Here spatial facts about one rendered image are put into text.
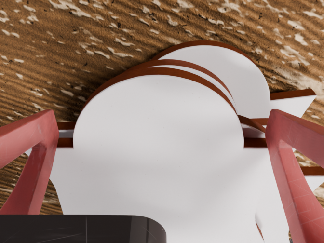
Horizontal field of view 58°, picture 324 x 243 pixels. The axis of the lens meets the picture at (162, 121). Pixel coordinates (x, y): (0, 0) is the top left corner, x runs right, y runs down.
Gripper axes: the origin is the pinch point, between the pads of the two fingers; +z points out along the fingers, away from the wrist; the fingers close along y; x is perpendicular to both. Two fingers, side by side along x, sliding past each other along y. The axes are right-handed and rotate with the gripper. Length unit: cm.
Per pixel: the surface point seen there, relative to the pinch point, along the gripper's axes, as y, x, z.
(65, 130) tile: 5.2, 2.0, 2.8
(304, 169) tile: -7.7, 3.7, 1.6
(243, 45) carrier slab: -4.4, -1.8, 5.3
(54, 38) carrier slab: 5.7, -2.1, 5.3
